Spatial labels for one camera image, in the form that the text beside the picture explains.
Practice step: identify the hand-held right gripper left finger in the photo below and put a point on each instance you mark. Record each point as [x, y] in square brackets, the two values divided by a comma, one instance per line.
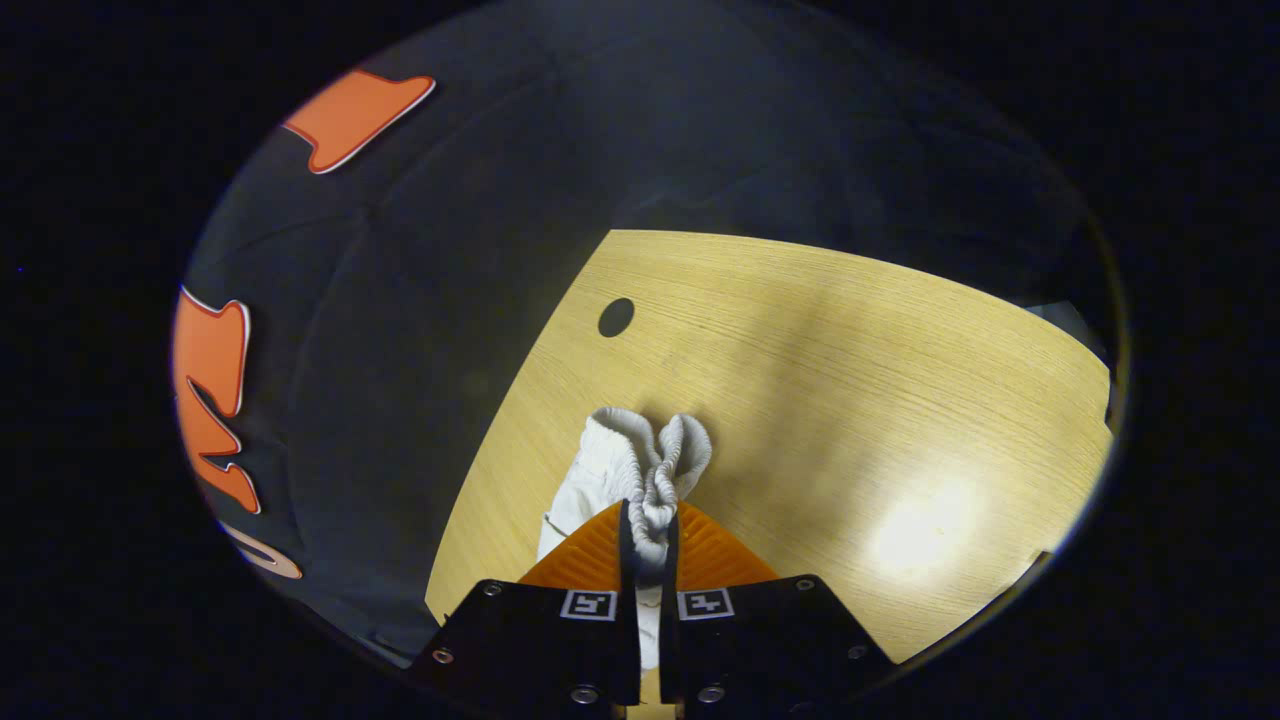
[628, 650]

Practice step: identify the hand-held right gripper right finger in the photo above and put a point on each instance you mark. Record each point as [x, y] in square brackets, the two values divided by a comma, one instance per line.
[668, 650]

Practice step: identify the white jeans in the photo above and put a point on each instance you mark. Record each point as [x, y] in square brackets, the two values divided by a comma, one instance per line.
[625, 460]

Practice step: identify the black backdrop cloth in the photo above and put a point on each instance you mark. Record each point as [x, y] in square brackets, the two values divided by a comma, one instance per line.
[450, 250]

